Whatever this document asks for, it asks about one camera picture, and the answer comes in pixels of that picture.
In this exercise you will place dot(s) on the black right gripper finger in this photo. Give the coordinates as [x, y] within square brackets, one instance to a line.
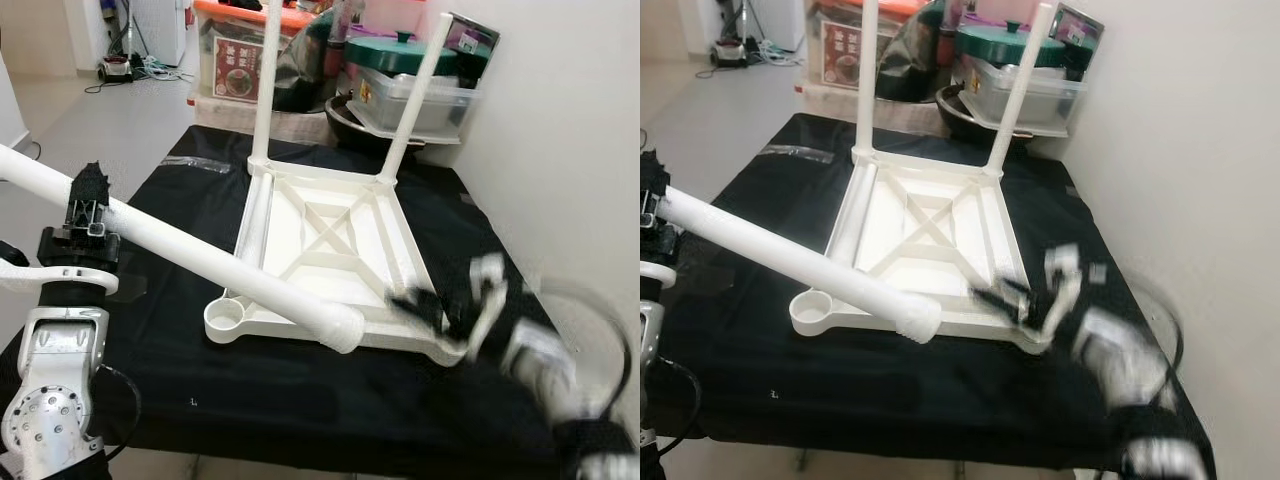
[1005, 300]
[415, 305]

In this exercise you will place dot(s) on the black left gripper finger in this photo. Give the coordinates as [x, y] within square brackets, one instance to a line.
[90, 185]
[652, 175]

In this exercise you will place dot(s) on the white plastic table leg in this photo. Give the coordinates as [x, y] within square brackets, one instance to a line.
[255, 220]
[200, 262]
[415, 100]
[800, 262]
[1020, 90]
[845, 215]
[265, 80]
[867, 70]

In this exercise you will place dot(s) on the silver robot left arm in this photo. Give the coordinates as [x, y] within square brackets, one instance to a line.
[647, 340]
[55, 370]

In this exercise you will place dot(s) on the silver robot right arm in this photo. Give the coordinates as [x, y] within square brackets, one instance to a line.
[540, 360]
[1110, 350]

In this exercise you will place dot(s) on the white plastic table top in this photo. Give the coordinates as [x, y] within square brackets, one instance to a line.
[410, 280]
[1000, 270]

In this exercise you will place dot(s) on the clear tape strip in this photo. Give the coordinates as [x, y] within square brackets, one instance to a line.
[795, 153]
[200, 163]

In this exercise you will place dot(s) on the small vacuum cleaner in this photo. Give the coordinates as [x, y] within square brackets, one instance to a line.
[728, 52]
[115, 70]

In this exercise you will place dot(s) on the black tablecloth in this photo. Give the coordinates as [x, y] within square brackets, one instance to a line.
[900, 400]
[300, 400]

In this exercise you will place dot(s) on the beige cloth covered bench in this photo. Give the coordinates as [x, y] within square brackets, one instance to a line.
[840, 105]
[230, 120]

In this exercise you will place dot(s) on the white household appliance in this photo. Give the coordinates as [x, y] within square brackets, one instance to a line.
[775, 20]
[160, 30]

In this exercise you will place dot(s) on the storage box with orange lid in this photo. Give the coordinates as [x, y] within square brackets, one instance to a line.
[230, 60]
[835, 60]

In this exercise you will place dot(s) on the black wok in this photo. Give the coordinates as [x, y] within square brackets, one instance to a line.
[955, 115]
[345, 120]

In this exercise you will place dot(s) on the clear plastic lidded container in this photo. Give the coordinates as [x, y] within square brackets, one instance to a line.
[440, 100]
[1040, 100]

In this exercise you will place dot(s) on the black shiny bag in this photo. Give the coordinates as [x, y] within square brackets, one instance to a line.
[305, 70]
[910, 55]

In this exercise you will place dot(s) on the green pot lid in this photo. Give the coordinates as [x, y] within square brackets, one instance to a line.
[1000, 45]
[400, 55]

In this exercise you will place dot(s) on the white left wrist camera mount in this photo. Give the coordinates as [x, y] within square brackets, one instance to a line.
[655, 272]
[30, 277]

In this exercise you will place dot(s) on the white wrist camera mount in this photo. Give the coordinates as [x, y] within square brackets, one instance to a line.
[30, 277]
[1060, 265]
[490, 290]
[655, 272]

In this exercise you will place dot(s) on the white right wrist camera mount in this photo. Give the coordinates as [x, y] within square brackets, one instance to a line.
[1060, 265]
[490, 290]

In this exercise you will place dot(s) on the dark picture frame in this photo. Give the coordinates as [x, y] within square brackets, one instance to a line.
[470, 40]
[1080, 30]

